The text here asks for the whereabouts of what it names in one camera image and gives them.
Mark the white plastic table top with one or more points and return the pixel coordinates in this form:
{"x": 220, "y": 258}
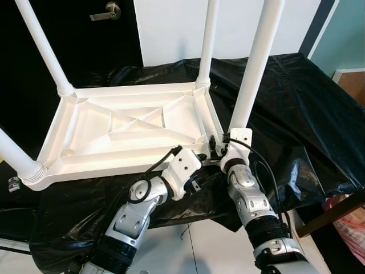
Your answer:
{"x": 114, "y": 137}

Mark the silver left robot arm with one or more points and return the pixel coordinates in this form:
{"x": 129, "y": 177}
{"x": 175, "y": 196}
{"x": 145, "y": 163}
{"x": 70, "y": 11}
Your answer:
{"x": 134, "y": 214}

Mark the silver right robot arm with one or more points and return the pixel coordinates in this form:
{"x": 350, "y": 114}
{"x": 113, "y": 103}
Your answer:
{"x": 251, "y": 200}

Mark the black shiny table cloth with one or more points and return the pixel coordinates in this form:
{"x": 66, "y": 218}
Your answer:
{"x": 319, "y": 120}

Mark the brown wooden table leg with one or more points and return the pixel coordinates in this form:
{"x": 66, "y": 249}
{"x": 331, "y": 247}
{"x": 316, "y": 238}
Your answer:
{"x": 328, "y": 214}

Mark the brown cardboard box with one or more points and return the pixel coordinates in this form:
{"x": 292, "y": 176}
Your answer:
{"x": 352, "y": 85}

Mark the pink plastic bag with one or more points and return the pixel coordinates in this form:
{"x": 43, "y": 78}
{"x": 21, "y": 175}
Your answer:
{"x": 351, "y": 225}

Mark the black case with white label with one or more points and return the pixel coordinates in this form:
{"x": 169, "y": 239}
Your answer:
{"x": 12, "y": 188}

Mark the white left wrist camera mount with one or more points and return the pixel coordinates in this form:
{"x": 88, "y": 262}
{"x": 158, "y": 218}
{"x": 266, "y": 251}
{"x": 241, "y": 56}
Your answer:
{"x": 182, "y": 168}

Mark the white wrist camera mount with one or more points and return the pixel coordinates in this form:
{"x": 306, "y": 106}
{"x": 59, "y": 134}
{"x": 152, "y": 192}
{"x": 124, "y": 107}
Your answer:
{"x": 236, "y": 142}
{"x": 182, "y": 168}

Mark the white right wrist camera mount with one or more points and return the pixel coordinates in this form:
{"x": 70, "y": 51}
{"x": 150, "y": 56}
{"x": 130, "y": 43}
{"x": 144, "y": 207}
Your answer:
{"x": 236, "y": 142}

